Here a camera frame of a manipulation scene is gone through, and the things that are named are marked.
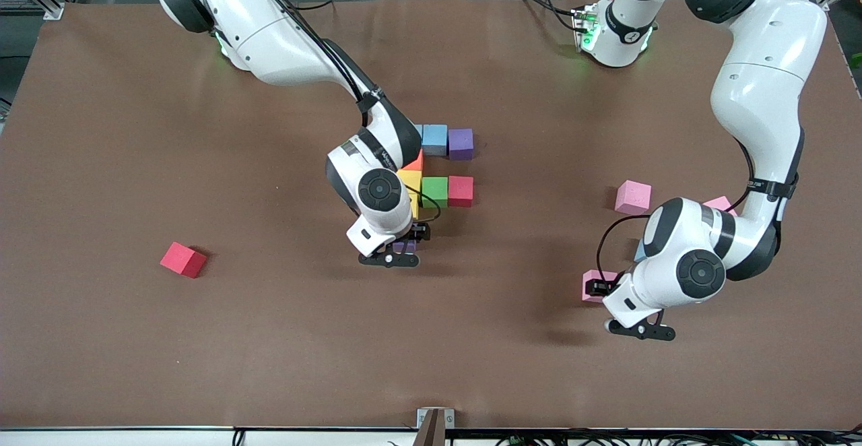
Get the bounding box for green foam cube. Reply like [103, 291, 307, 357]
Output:
[422, 177, 449, 209]

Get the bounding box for red foam cube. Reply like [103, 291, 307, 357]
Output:
[448, 176, 475, 208]
[159, 241, 209, 280]

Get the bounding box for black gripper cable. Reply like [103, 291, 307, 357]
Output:
[595, 214, 653, 282]

